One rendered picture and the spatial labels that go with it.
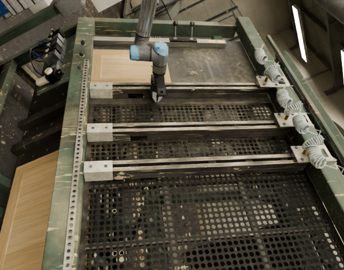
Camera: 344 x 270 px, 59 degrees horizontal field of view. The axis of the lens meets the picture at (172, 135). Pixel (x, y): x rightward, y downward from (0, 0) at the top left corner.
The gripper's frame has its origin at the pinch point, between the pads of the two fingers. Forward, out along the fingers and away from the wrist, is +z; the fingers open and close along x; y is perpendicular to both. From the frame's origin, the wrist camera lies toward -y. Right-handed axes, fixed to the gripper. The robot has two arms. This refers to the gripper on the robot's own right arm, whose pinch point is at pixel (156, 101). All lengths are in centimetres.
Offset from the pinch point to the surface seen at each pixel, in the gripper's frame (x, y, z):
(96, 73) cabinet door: 34.7, 27.0, 0.2
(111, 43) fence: 26, 61, 0
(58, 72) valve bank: 55, 19, -6
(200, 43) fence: -37, 61, -2
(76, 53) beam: 47, 43, -3
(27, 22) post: 84, 82, -2
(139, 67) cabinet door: 8.0, 33.4, 0.4
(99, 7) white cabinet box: 53, 404, 137
